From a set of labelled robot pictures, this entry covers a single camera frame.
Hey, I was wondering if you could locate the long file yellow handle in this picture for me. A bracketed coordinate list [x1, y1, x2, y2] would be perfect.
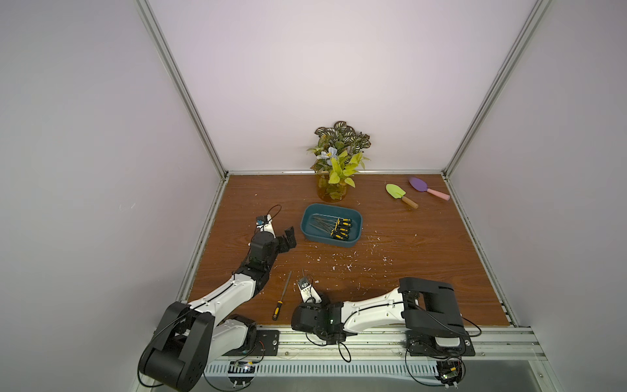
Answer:
[272, 270, 293, 322]

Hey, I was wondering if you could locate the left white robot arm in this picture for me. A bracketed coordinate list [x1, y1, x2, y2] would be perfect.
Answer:
[137, 224, 297, 391]

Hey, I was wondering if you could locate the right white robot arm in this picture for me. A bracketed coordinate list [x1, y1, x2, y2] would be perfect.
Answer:
[291, 278, 480, 359]

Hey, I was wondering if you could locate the teal plastic storage box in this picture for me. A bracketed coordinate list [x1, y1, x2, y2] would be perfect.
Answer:
[300, 204, 363, 248]

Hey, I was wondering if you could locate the amber glass vase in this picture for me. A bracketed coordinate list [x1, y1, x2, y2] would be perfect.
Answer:
[316, 172, 348, 203]

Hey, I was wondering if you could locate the left circuit board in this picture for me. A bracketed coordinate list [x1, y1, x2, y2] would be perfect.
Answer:
[227, 360, 258, 390]

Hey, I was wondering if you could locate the circuit board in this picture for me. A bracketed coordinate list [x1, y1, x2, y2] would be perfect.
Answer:
[227, 360, 258, 390]
[435, 359, 466, 387]

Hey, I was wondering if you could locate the artificial plant bouquet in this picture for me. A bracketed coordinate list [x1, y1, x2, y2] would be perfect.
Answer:
[308, 121, 372, 189]

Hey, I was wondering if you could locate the right circuit board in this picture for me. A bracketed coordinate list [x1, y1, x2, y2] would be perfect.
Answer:
[435, 359, 466, 387]

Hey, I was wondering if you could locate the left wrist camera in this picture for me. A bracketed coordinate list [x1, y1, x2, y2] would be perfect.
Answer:
[255, 213, 276, 238]

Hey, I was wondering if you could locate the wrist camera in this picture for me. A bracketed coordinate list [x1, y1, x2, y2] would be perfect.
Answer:
[255, 213, 276, 238]
[297, 277, 323, 304]

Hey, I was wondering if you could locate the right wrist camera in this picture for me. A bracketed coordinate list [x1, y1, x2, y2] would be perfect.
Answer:
[297, 277, 323, 304]

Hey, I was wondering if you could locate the aluminium rail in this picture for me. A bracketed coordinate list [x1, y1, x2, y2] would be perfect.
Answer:
[221, 326, 548, 364]

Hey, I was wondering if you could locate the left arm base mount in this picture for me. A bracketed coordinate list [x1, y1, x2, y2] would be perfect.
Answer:
[225, 315, 280, 358]

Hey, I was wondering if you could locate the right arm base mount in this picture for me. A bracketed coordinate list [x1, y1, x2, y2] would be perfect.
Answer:
[405, 330, 476, 359]

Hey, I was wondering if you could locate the green trowel wooden handle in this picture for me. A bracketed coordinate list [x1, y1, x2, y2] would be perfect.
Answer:
[385, 183, 419, 209]

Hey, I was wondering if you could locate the purple trowel pink handle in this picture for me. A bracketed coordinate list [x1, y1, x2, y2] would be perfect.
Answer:
[409, 177, 451, 201]

